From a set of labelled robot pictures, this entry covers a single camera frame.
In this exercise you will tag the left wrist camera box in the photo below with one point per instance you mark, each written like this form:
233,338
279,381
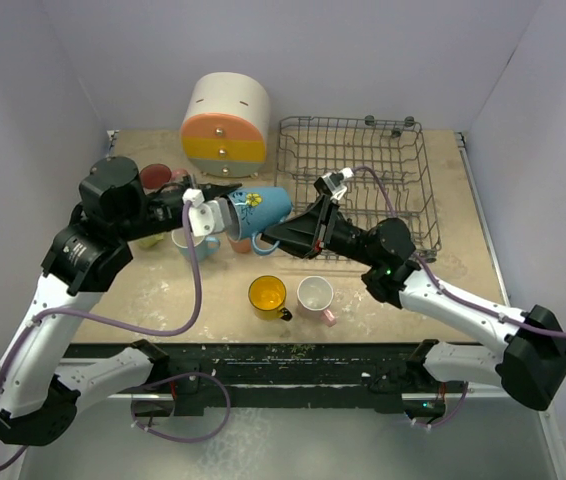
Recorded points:
206,217

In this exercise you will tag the light blue mug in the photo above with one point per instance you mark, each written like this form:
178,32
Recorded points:
204,246

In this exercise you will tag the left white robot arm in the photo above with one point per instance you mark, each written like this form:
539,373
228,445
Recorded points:
38,403

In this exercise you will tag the pink floral mug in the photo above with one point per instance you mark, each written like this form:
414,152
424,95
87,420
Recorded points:
157,175

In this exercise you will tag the green faceted mug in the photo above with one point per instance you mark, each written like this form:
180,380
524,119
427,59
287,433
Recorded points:
150,241

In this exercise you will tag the round pastel drawer cabinet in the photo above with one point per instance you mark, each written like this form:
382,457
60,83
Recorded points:
225,129

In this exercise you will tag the yellow mug black handle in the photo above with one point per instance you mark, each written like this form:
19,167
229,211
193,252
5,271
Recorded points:
267,296

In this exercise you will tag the grey wire dish rack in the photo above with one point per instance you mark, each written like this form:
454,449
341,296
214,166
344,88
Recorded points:
310,146

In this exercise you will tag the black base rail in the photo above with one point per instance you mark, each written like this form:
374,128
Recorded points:
381,377

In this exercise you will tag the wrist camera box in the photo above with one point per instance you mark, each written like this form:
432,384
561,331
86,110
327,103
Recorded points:
333,184
206,217

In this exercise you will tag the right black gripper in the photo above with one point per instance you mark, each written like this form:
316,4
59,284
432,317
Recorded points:
303,235

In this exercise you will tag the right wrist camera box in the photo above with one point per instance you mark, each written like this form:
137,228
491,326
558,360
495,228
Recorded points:
333,184

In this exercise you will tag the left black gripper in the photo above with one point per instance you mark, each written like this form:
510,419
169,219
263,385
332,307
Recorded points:
214,189

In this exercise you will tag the aluminium table frame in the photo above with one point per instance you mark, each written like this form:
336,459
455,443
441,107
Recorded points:
490,436

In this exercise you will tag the pink handleless tumbler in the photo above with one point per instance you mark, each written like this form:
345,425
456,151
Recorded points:
242,246

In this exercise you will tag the pale pink faceted mug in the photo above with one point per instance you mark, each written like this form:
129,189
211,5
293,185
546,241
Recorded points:
314,300

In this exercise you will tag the teal textured mug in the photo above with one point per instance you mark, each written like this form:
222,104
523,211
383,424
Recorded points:
253,210

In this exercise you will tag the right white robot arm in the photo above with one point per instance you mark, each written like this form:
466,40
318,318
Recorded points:
522,352

